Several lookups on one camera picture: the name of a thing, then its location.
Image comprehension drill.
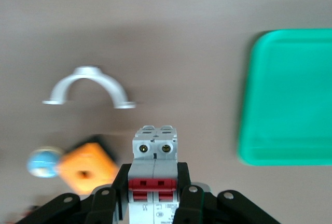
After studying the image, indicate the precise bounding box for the blue dome buzzer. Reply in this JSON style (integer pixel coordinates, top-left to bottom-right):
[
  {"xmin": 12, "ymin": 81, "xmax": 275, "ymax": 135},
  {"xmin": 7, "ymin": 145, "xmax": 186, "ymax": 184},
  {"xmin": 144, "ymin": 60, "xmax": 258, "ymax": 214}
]
[{"xmin": 26, "ymin": 147, "xmax": 63, "ymax": 179}]

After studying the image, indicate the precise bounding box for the green plastic tray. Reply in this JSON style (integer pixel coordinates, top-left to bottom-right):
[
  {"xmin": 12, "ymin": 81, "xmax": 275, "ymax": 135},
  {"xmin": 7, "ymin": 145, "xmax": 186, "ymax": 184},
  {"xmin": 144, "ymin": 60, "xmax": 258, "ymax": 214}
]
[{"xmin": 237, "ymin": 28, "xmax": 332, "ymax": 167}]

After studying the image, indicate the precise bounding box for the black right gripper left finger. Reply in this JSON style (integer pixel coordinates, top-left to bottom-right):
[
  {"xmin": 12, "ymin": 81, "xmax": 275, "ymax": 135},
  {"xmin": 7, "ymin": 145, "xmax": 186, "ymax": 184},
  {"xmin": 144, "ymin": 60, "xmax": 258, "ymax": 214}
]
[{"xmin": 15, "ymin": 163, "xmax": 132, "ymax": 224}]

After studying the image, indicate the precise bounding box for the orange push button box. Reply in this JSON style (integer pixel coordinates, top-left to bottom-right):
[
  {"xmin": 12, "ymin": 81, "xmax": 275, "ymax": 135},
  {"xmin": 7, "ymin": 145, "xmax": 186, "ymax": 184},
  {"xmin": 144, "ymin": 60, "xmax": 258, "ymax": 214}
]
[{"xmin": 57, "ymin": 135, "xmax": 120, "ymax": 195}]

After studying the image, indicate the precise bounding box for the brown table cover mat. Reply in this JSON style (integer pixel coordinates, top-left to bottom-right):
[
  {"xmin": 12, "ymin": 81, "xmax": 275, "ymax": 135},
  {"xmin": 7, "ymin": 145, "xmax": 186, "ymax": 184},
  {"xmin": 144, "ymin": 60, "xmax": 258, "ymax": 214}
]
[{"xmin": 0, "ymin": 0, "xmax": 332, "ymax": 224}]

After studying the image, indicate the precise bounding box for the small white pipe clamp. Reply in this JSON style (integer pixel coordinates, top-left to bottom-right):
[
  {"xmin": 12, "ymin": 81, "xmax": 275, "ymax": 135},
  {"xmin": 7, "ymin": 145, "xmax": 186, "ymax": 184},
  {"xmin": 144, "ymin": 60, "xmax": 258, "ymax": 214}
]
[{"xmin": 42, "ymin": 65, "xmax": 137, "ymax": 109}]

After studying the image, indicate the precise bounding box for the white circuit breaker red switch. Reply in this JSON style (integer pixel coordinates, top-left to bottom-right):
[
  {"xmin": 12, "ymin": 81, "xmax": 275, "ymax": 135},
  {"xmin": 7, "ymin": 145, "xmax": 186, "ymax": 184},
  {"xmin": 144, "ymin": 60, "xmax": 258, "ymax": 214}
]
[{"xmin": 128, "ymin": 124, "xmax": 179, "ymax": 224}]

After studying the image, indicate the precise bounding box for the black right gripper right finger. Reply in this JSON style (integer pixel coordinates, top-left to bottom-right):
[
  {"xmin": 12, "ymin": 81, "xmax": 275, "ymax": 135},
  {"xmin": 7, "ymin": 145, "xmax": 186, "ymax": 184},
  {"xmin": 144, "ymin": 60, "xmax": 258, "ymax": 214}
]
[{"xmin": 176, "ymin": 162, "xmax": 282, "ymax": 224}]

